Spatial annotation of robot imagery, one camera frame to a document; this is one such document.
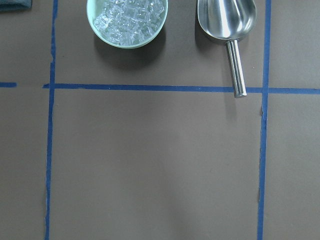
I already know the metal ice scoop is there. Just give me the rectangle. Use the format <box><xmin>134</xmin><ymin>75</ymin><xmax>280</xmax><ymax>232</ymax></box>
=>
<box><xmin>196</xmin><ymin>0</ymin><xmax>258</xmax><ymax>98</ymax></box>

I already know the green bowl of ice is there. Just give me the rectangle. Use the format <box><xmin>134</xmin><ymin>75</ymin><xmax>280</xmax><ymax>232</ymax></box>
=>
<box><xmin>86</xmin><ymin>0</ymin><xmax>169</xmax><ymax>50</ymax></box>

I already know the grey folded cloth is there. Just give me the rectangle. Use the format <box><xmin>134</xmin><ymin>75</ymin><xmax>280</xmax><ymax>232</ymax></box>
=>
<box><xmin>0</xmin><ymin>0</ymin><xmax>33</xmax><ymax>13</ymax></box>

